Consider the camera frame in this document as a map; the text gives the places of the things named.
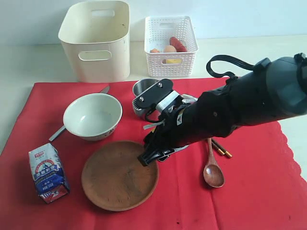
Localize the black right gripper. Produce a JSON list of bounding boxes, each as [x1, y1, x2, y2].
[[138, 99, 206, 167]]

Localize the wooden spoon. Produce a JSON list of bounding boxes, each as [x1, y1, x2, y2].
[[203, 138, 224, 188]]

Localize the yellow cheese wedge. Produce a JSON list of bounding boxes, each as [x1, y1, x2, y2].
[[165, 59, 182, 64]]

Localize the orange fried nugget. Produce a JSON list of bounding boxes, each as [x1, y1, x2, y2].
[[150, 48, 160, 53]]

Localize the brown egg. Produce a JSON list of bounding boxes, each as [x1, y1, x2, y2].
[[163, 45, 177, 53]]

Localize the blue white milk carton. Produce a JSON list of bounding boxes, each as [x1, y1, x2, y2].
[[28, 143, 70, 204]]

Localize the red sausage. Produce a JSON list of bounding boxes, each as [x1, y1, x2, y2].
[[169, 37, 187, 52]]

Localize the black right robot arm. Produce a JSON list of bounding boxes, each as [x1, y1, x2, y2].
[[132, 53, 307, 166]]

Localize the dark wooden chopstick lower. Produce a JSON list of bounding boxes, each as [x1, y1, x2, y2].
[[212, 141, 225, 156]]

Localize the dark wooden chopstick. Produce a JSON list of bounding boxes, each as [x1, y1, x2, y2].
[[212, 141, 225, 156], [212, 139, 232, 158]]

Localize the brown wooden plate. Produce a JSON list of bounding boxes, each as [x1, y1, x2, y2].
[[81, 141, 159, 211]]

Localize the dark wooden chopstick upper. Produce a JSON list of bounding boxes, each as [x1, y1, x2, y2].
[[212, 139, 232, 158]]

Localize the steel cup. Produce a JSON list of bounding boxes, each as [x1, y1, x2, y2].
[[132, 79, 158, 120]]

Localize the white enamel bowl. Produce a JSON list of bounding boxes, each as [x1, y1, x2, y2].
[[63, 93, 123, 141]]

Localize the steel table knife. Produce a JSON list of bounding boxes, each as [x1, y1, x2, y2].
[[48, 85, 110, 142]]

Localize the red table cloth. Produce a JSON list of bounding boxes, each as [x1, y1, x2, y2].
[[0, 82, 307, 230]]

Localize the white perforated plastic basket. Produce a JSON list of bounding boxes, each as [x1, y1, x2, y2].
[[144, 16, 198, 78]]

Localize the cream plastic bin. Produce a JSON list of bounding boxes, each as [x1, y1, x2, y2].
[[58, 0, 130, 83]]

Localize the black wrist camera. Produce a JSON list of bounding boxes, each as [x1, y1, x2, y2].
[[132, 79, 173, 109]]

